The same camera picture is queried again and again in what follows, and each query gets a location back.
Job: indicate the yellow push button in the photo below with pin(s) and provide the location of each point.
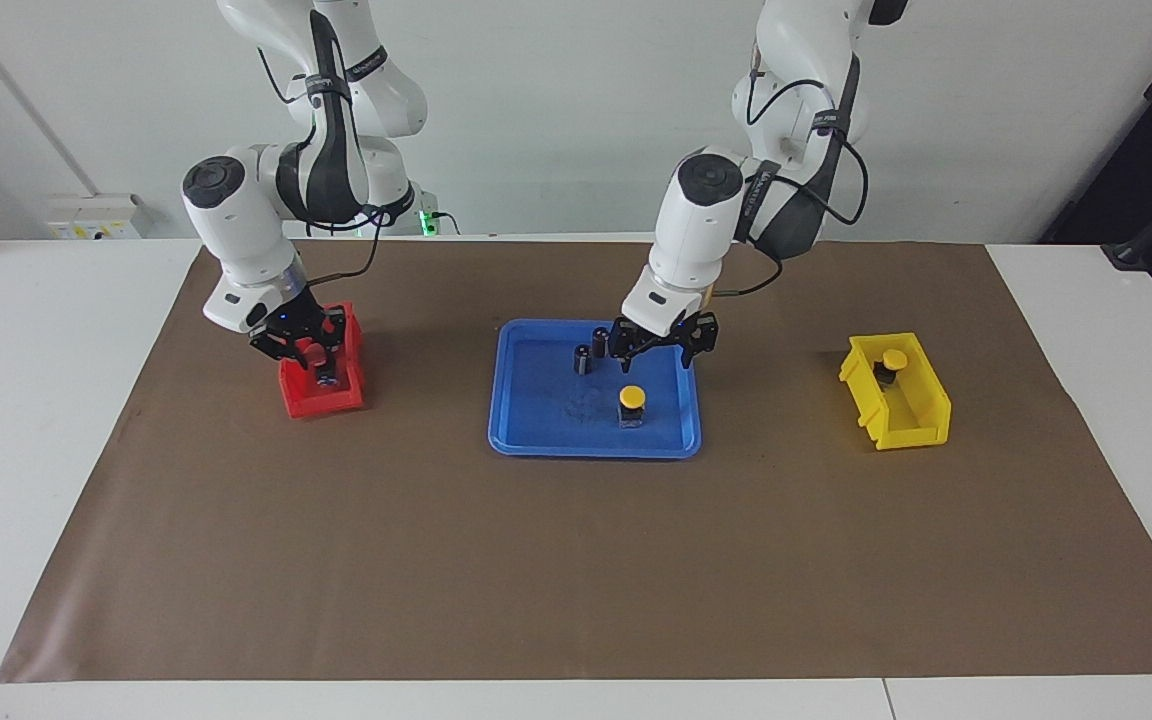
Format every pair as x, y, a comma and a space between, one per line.
895, 358
631, 398

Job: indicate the brown paper mat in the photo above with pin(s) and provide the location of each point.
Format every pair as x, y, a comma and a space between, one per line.
576, 560

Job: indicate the blue plastic tray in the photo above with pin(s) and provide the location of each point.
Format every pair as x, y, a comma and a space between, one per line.
546, 440

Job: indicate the black cylindrical capacitor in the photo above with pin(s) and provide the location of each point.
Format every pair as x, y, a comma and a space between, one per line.
599, 342
583, 360

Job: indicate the red plastic bin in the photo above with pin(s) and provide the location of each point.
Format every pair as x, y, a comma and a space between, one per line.
321, 402

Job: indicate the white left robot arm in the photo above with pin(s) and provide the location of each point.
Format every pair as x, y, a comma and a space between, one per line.
696, 230

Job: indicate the red push button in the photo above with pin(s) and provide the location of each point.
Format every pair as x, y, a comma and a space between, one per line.
314, 352

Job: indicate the yellow plastic bin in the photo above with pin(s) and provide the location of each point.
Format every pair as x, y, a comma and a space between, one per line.
911, 425

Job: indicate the white wall outlet box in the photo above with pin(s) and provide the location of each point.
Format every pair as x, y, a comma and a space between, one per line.
91, 215

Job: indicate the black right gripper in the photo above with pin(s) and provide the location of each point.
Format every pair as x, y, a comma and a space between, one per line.
296, 325

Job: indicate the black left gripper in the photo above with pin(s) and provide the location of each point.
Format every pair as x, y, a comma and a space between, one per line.
661, 340

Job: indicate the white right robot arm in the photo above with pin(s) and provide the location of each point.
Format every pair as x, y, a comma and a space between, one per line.
236, 220

